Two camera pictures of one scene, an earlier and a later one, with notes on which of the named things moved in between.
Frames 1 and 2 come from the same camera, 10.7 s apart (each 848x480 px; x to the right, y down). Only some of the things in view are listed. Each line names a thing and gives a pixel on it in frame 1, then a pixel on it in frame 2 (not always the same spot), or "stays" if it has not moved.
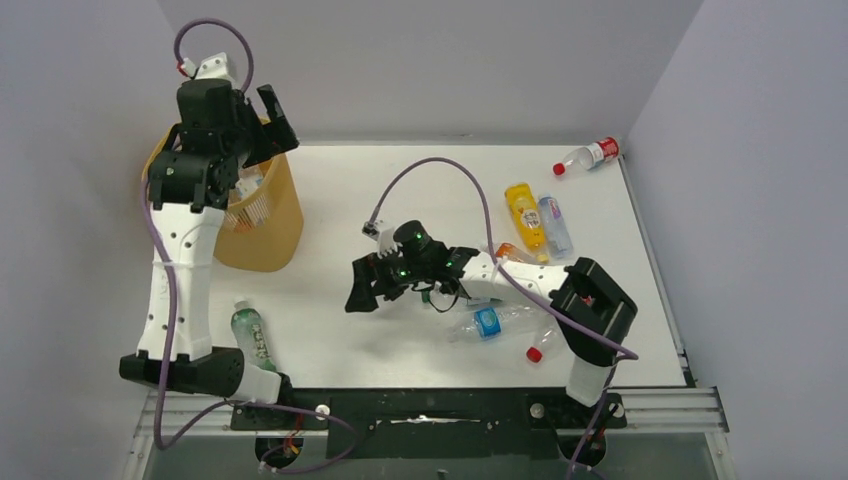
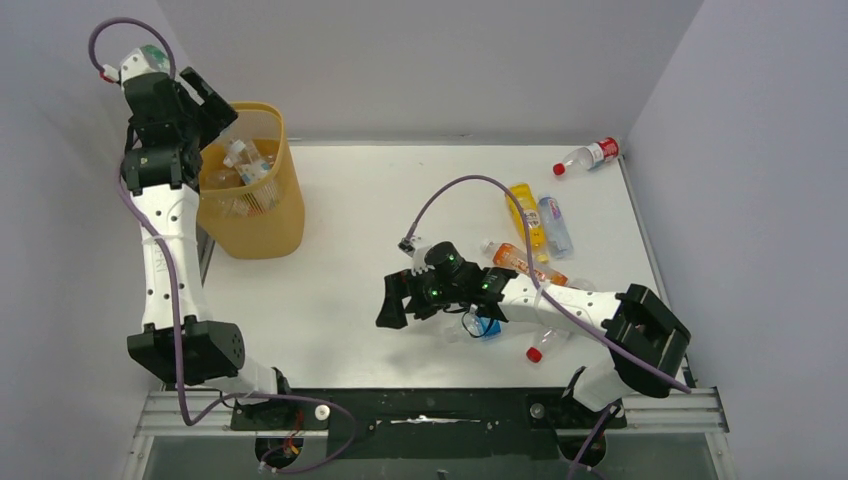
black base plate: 434,423 stays
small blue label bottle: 556,227 stays
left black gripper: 281,135 to 216,115
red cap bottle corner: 589,156 stays
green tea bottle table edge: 251,335 to 156,57
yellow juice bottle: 526,209 stays
